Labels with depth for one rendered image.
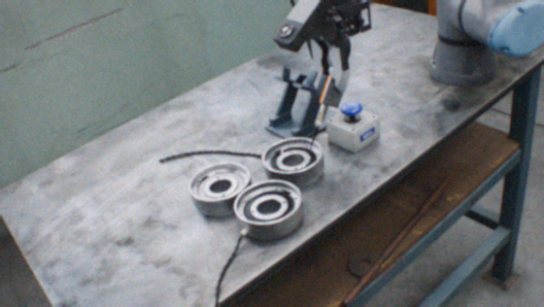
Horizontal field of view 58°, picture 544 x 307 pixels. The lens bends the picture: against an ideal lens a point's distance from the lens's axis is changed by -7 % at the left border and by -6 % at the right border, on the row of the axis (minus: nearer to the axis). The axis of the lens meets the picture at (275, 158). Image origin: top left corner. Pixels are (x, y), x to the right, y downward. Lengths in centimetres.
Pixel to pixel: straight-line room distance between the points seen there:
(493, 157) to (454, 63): 33
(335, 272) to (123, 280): 45
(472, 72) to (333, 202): 47
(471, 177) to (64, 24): 173
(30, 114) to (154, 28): 69
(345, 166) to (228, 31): 189
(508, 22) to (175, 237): 67
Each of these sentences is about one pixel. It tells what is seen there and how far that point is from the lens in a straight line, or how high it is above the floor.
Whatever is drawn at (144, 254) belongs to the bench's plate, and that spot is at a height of 80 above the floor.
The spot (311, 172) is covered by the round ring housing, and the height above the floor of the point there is 83.
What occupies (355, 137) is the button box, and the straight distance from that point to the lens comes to 94.
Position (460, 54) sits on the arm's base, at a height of 87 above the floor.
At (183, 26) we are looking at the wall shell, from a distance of 260.
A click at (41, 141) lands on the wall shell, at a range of 245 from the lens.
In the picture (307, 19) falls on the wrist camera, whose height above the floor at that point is 107.
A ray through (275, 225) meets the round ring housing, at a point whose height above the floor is 83.
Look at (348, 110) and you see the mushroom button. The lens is 95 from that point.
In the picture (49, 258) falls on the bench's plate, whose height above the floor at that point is 80.
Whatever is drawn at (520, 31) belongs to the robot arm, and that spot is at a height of 97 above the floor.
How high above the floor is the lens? 135
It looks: 34 degrees down
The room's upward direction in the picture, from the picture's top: 11 degrees counter-clockwise
